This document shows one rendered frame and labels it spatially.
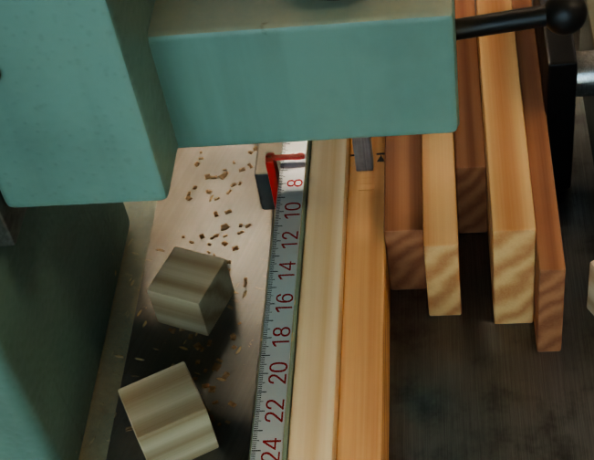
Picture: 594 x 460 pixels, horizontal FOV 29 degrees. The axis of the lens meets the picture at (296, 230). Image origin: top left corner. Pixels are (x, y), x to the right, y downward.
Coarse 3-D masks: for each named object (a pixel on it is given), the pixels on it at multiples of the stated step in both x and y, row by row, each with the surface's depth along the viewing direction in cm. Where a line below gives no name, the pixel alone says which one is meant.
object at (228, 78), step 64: (192, 0) 52; (256, 0) 51; (320, 0) 51; (384, 0) 50; (448, 0) 49; (192, 64) 52; (256, 64) 51; (320, 64) 51; (384, 64) 51; (448, 64) 51; (192, 128) 54; (256, 128) 54; (320, 128) 54; (384, 128) 54; (448, 128) 53
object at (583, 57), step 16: (544, 0) 61; (544, 32) 59; (544, 48) 59; (560, 48) 58; (544, 64) 59; (560, 64) 57; (576, 64) 57; (592, 64) 62; (544, 80) 60; (560, 80) 58; (576, 80) 58; (592, 80) 62; (544, 96) 60; (560, 96) 58; (576, 96) 63; (560, 112) 59; (560, 128) 60; (560, 144) 61; (560, 160) 62; (560, 176) 63
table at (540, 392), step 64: (576, 128) 67; (576, 192) 64; (576, 256) 61; (448, 320) 59; (576, 320) 58; (448, 384) 56; (512, 384) 56; (576, 384) 55; (448, 448) 54; (512, 448) 53; (576, 448) 53
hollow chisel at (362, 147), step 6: (354, 138) 58; (360, 138) 58; (366, 138) 58; (354, 144) 59; (360, 144) 59; (366, 144) 59; (354, 150) 59; (360, 150) 59; (366, 150) 59; (354, 156) 59; (360, 156) 59; (366, 156) 59; (372, 156) 60; (360, 162) 60; (366, 162) 60; (372, 162) 60; (360, 168) 60; (366, 168) 60; (372, 168) 60
